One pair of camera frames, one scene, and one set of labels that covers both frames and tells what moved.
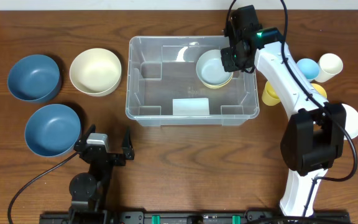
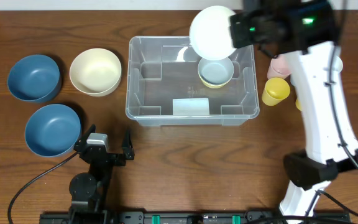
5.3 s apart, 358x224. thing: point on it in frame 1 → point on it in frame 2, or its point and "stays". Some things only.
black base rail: [196, 217] stays
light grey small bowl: [210, 68] stays
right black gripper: [226, 62] → [239, 30]
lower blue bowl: [52, 130] stays
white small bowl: [353, 122] → [210, 34]
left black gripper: [110, 157] stays
